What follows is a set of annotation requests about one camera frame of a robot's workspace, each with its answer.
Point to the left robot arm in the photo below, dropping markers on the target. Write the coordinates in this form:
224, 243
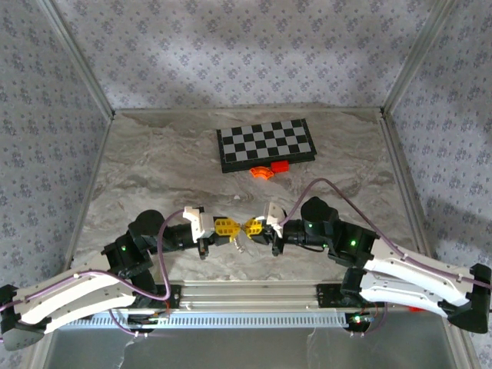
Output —
77, 296

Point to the orange curved plastic piece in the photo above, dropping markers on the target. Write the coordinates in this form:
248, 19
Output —
261, 172

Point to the small red plastic block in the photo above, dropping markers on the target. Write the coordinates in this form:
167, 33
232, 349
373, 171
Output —
280, 166

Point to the black grey chessboard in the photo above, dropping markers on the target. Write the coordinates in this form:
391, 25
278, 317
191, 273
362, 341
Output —
265, 142

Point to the left controller circuit board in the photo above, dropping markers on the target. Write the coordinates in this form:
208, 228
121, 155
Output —
148, 320

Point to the controller circuit board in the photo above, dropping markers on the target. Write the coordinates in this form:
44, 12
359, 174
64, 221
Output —
148, 320
359, 321

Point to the right controller circuit board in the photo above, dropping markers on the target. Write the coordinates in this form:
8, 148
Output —
359, 321

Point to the grey metal sheet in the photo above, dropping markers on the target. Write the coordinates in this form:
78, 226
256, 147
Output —
250, 350

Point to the flat red plastic block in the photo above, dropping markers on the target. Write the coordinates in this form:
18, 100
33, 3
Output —
415, 308

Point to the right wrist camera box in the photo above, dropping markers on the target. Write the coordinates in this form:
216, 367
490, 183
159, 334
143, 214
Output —
273, 215

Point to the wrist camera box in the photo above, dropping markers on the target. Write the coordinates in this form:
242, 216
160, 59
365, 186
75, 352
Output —
198, 225
273, 215

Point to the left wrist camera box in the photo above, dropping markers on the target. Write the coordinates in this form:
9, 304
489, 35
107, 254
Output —
198, 225

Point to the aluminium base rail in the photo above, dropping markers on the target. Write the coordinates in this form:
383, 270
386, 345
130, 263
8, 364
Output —
250, 294

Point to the aluminium side rail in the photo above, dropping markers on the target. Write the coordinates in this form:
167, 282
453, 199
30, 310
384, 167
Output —
86, 192
405, 192

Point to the aluminium corner post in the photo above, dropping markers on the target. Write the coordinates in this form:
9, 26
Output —
417, 57
78, 57

